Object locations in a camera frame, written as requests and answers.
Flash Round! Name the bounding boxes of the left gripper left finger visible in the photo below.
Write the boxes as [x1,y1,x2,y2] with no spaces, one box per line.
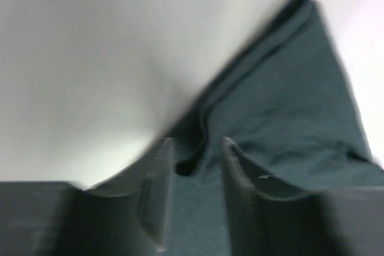
[59,138,174,253]

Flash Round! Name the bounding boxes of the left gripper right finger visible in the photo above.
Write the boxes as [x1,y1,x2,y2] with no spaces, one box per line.
[221,137,333,255]

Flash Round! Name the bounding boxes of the black t-shirt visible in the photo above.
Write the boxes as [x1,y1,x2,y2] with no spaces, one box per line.
[169,0,383,255]

